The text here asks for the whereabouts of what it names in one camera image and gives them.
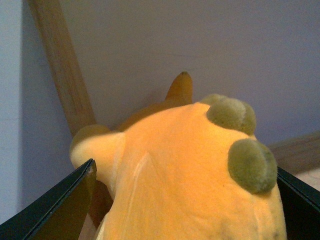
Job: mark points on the orange plush dinosaur toy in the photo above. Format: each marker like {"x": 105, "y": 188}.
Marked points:
{"x": 180, "y": 170}

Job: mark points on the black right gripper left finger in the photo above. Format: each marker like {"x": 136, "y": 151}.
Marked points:
{"x": 60, "y": 213}

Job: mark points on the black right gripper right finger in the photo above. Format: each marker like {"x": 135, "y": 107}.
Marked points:
{"x": 301, "y": 205}

